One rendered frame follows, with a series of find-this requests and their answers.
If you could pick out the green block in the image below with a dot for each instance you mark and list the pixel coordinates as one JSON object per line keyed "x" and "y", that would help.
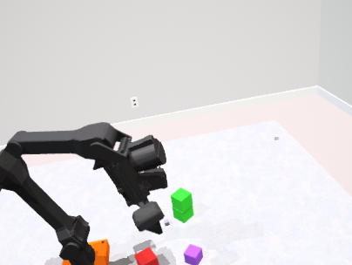
{"x": 182, "y": 200}
{"x": 187, "y": 215}

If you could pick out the purple block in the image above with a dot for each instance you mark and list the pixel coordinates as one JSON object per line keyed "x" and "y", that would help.
{"x": 193, "y": 255}

